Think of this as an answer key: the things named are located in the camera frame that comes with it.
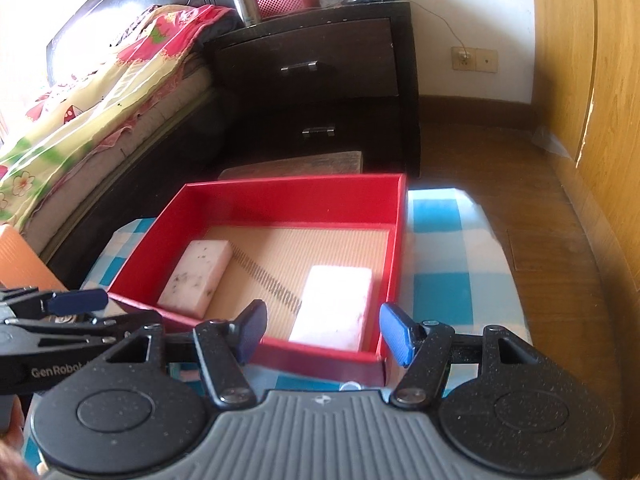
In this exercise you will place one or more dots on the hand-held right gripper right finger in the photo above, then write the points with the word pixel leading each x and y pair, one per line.
pixel 395 332

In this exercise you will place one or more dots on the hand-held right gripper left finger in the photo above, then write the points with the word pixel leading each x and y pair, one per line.
pixel 252 330

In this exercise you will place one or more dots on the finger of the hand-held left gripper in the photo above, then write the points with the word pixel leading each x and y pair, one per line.
pixel 75 329
pixel 80 300

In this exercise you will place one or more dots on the red cardboard box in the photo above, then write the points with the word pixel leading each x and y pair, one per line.
pixel 280 200

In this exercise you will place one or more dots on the person's left hand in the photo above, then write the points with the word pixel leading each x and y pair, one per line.
pixel 10 435

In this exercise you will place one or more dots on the orange ribbed pad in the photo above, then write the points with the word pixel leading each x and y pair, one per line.
pixel 25 260

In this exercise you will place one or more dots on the blue white checked cloth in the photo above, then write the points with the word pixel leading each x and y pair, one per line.
pixel 440 280

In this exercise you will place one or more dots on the floral quilt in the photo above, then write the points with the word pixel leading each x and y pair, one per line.
pixel 100 100

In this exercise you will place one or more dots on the mattress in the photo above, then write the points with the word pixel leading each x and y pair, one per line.
pixel 150 110

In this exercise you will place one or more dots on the flat nightstand drawer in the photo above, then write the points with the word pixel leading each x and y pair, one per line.
pixel 370 125

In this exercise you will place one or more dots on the clear plastic scrap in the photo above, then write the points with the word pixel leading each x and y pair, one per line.
pixel 549 141

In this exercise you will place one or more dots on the dark wooden nightstand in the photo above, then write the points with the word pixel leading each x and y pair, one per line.
pixel 340 85

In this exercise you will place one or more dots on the curved nightstand drawer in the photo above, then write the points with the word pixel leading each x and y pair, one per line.
pixel 350 50

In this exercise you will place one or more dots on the light wooden wardrobe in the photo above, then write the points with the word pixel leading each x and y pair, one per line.
pixel 595 85

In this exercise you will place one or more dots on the dark bed frame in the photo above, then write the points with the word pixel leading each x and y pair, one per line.
pixel 165 160

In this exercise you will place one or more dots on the beige wall socket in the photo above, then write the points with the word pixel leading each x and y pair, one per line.
pixel 475 59

